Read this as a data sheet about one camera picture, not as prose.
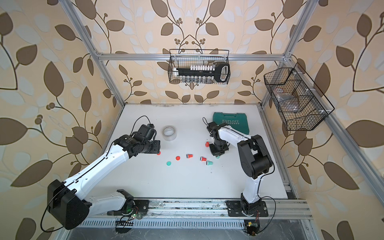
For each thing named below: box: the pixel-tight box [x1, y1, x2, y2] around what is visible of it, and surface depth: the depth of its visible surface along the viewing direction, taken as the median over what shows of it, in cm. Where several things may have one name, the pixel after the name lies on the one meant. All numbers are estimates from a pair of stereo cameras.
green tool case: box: [213, 112, 250, 135], surface depth 109 cm
